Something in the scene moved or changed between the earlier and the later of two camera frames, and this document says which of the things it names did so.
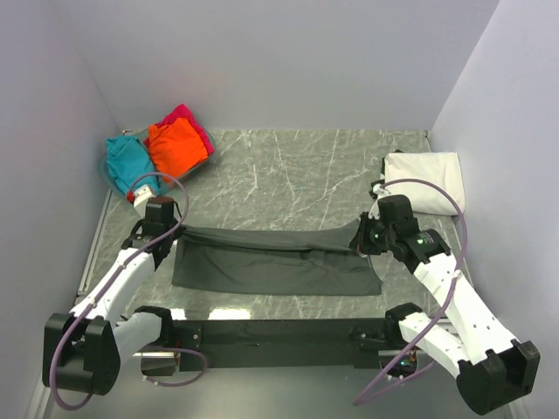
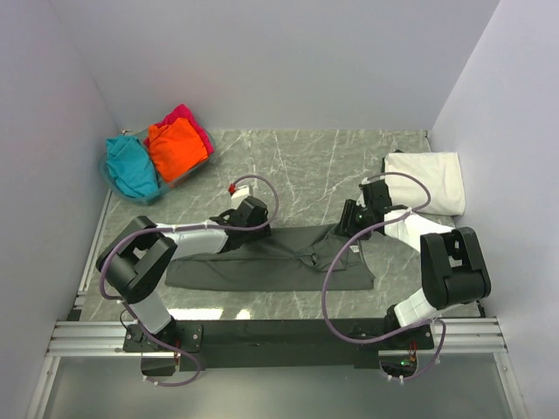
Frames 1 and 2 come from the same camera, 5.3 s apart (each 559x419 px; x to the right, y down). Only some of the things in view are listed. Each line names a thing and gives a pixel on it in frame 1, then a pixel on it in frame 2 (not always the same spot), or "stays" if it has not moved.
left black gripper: x=165 y=243 to x=258 y=231
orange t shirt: x=176 y=148 stays
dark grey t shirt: x=327 y=261 stays
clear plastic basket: x=155 y=157 stays
